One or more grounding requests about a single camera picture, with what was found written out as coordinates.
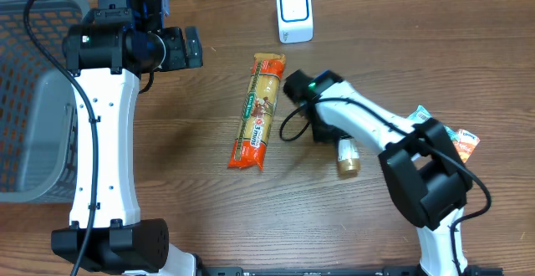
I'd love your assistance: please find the white cream tube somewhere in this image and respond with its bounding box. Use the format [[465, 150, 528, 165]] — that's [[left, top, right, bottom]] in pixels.
[[337, 138, 361, 177]]

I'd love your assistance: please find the teal wet wipes pack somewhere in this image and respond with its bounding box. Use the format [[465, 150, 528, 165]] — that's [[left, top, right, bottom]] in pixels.
[[408, 105, 459, 141]]

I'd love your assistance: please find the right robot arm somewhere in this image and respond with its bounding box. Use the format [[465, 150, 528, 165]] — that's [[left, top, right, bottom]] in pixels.
[[283, 70, 472, 275]]

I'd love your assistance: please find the grey plastic mesh basket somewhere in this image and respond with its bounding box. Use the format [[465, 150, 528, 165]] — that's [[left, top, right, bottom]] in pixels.
[[1, 0, 77, 203]]

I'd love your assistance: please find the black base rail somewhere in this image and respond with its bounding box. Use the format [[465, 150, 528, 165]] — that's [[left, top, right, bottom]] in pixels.
[[130, 265, 505, 276]]

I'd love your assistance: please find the white barcode scanner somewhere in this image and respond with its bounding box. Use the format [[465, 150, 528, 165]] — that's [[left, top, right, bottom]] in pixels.
[[276, 0, 313, 43]]

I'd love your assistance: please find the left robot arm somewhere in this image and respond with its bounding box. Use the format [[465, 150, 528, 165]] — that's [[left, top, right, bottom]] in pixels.
[[51, 0, 203, 276]]

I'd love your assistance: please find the orange spaghetti packet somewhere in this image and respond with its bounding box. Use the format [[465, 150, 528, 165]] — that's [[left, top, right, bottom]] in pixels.
[[227, 53, 287, 170]]

